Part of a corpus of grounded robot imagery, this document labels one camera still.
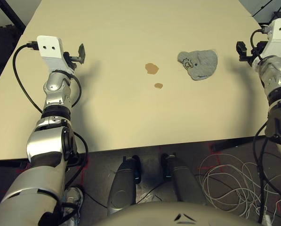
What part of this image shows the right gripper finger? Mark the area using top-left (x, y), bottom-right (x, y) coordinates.
top-left (236, 41), bottom-right (247, 62)

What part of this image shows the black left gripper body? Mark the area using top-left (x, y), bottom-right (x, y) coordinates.
top-left (63, 51), bottom-right (81, 70)

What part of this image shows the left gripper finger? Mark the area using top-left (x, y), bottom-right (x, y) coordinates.
top-left (78, 43), bottom-right (86, 65)

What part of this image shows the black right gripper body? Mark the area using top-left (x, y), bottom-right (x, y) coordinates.
top-left (247, 41), bottom-right (267, 65)

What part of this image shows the grey rag with black print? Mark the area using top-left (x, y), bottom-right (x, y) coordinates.
top-left (177, 48), bottom-right (218, 81)

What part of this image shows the large brown water puddle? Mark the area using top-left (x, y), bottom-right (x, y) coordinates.
top-left (145, 63), bottom-right (160, 75)

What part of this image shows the black tripod stand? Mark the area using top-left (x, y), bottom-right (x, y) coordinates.
top-left (252, 0), bottom-right (281, 19)

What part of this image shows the black foam floor mat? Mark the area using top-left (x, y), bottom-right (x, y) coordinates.
top-left (0, 23), bottom-right (25, 95)

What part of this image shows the white bystander sneaker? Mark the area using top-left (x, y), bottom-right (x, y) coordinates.
top-left (62, 186), bottom-right (84, 224)

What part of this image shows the grey left robot leg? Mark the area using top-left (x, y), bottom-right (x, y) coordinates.
top-left (107, 155), bottom-right (141, 216)

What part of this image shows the grey robot leg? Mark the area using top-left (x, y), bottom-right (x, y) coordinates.
top-left (107, 155), bottom-right (141, 216)
top-left (161, 153), bottom-right (208, 205)

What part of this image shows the grey right robot leg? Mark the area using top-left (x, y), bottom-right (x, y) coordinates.
top-left (161, 153), bottom-right (208, 205)

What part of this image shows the grey robot torso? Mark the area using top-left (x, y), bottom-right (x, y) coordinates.
top-left (82, 201), bottom-right (261, 226)

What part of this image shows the black right camera cable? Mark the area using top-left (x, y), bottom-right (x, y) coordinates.
top-left (250, 25), bottom-right (269, 56)

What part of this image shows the black camera cable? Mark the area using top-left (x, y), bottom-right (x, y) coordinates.
top-left (12, 41), bottom-right (45, 114)
top-left (250, 25), bottom-right (269, 56)

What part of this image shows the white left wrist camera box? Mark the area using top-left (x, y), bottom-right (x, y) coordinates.
top-left (36, 35), bottom-right (65, 71)

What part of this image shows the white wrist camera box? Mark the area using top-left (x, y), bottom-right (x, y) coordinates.
top-left (264, 18), bottom-right (281, 57)
top-left (36, 35), bottom-right (65, 71)

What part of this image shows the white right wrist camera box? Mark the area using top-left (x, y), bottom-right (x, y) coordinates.
top-left (264, 18), bottom-right (281, 57)

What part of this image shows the black left camera cable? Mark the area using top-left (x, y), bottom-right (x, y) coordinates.
top-left (12, 41), bottom-right (45, 114)

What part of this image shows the black metal frame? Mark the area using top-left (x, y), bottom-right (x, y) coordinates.
top-left (0, 0), bottom-right (41, 28)

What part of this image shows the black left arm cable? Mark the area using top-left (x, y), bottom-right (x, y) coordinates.
top-left (64, 131), bottom-right (89, 205)

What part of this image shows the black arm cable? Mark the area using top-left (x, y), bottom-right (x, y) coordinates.
top-left (252, 122), bottom-right (273, 224)
top-left (64, 131), bottom-right (89, 205)

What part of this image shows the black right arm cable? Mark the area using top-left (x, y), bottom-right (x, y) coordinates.
top-left (252, 122), bottom-right (273, 224)

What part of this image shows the white cable bundle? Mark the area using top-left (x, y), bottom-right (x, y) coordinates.
top-left (198, 153), bottom-right (281, 218)

